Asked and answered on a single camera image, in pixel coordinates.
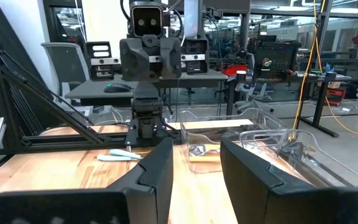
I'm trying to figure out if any silver spoon light blue handle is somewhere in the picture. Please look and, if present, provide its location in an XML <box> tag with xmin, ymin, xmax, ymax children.
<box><xmin>96</xmin><ymin>154</ymin><xmax>133</xmax><ymax>162</ymax></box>
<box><xmin>109</xmin><ymin>148</ymin><xmax>143</xmax><ymax>160</ymax></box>

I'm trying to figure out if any clear plastic bin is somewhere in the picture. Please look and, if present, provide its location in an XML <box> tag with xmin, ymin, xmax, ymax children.
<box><xmin>178</xmin><ymin>107</ymin><xmax>289</xmax><ymax>174</ymax></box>
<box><xmin>239</xmin><ymin>128</ymin><xmax>358</xmax><ymax>189</ymax></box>

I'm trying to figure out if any red bin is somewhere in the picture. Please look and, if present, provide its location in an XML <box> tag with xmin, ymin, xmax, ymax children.
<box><xmin>222</xmin><ymin>63</ymin><xmax>249</xmax><ymax>77</ymax></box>

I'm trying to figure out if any yellow cable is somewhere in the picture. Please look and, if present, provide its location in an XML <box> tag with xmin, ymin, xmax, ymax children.
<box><xmin>291</xmin><ymin>0</ymin><xmax>358</xmax><ymax>141</ymax></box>

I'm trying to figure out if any black computer mouse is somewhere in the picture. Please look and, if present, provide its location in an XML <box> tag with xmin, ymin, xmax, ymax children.
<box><xmin>103</xmin><ymin>82</ymin><xmax>132</xmax><ymax>93</ymax></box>

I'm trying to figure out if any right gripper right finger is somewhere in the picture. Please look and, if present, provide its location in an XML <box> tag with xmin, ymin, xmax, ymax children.
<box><xmin>219</xmin><ymin>138</ymin><xmax>358</xmax><ymax>224</ymax></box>

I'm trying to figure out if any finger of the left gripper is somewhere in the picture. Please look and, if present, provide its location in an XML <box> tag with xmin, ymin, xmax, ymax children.
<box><xmin>161</xmin><ymin>35</ymin><xmax>212</xmax><ymax>80</ymax></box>
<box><xmin>85</xmin><ymin>35</ymin><xmax>150</xmax><ymax>83</ymax></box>

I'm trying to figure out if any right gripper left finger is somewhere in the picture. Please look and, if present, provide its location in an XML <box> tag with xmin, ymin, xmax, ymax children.
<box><xmin>0</xmin><ymin>137</ymin><xmax>175</xmax><ymax>224</ymax></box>

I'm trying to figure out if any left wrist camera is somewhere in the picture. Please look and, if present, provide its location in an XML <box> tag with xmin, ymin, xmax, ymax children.
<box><xmin>129</xmin><ymin>1</ymin><xmax>165</xmax><ymax>39</ymax></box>

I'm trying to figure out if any grey office chair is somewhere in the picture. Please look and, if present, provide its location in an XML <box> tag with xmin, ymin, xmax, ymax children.
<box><xmin>40</xmin><ymin>42</ymin><xmax>93</xmax><ymax>110</ymax></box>

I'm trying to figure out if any black side table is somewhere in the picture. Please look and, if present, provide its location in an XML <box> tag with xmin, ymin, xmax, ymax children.
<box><xmin>300</xmin><ymin>71</ymin><xmax>352</xmax><ymax>138</ymax></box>

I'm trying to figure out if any grey desk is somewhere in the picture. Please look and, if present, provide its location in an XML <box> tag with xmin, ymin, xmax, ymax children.
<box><xmin>64</xmin><ymin>68</ymin><xmax>229</xmax><ymax>108</ymax></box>

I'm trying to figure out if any black pegboard panel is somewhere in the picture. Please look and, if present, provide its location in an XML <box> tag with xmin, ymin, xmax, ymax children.
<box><xmin>255</xmin><ymin>40</ymin><xmax>301</xmax><ymax>82</ymax></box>

